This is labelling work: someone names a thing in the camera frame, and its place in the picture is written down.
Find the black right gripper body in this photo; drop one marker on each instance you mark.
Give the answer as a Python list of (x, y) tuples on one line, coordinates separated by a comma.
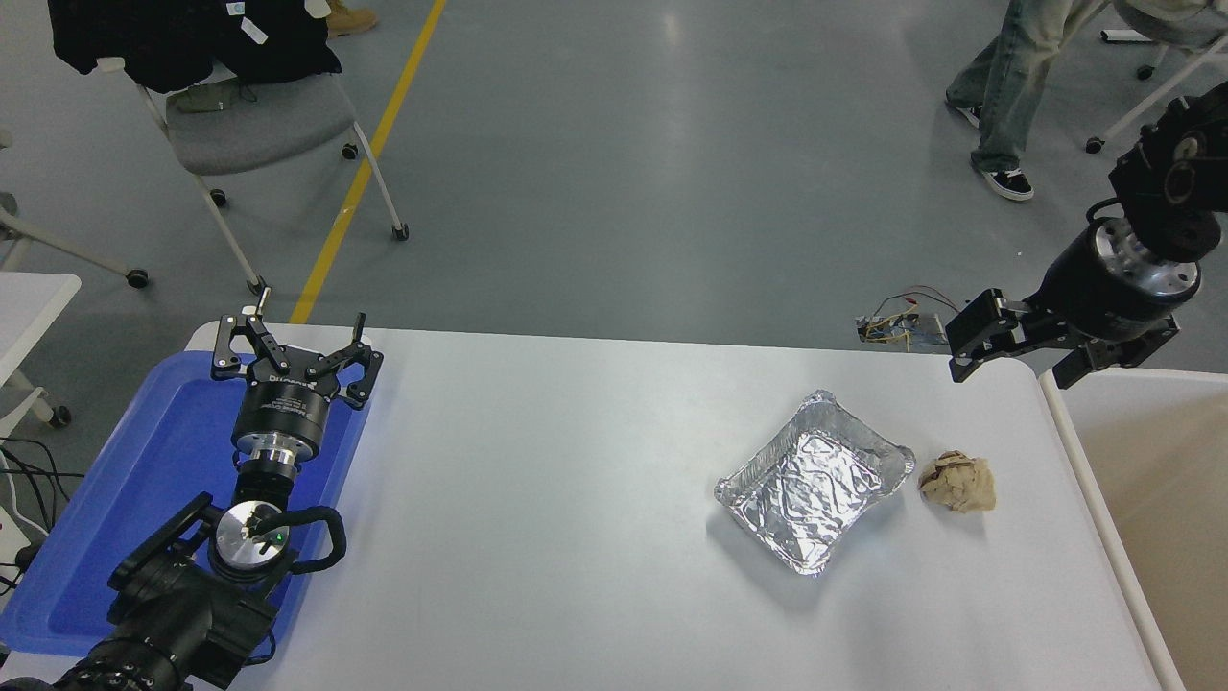
[(1084, 288)]

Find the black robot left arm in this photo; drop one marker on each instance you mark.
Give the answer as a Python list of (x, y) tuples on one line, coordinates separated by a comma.
[(173, 614)]

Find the white power strip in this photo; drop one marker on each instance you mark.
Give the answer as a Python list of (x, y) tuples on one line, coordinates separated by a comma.
[(11, 537)]

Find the black jacket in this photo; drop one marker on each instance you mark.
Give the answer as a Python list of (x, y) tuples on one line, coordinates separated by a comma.
[(173, 38)]

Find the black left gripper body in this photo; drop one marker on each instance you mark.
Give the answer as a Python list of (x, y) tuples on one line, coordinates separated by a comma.
[(283, 408)]

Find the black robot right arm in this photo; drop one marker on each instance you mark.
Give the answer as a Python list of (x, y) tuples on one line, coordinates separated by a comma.
[(1170, 192)]

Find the white side table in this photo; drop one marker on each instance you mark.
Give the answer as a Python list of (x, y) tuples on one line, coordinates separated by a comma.
[(29, 307)]

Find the white chair base with casters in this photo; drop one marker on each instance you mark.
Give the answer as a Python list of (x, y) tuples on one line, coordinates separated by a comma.
[(58, 245)]

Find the blue plastic tray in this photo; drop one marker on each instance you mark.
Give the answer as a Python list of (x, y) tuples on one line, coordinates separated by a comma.
[(144, 480)]

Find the large pale bin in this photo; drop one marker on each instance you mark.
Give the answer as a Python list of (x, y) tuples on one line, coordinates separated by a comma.
[(1151, 499)]

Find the olive green pouch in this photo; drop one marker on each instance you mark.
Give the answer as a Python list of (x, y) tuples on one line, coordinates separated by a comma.
[(206, 98)]

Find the person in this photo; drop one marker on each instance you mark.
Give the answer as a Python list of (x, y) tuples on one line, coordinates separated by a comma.
[(1017, 86), (350, 17)]

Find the grey seat wheeled chair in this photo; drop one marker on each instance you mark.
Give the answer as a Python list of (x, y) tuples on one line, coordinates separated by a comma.
[(259, 125)]

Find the crumpled tan paper ball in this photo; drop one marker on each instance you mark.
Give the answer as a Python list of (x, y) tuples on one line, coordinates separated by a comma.
[(959, 483)]

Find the silver foil tray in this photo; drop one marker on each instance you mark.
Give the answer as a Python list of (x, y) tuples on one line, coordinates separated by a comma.
[(806, 480)]

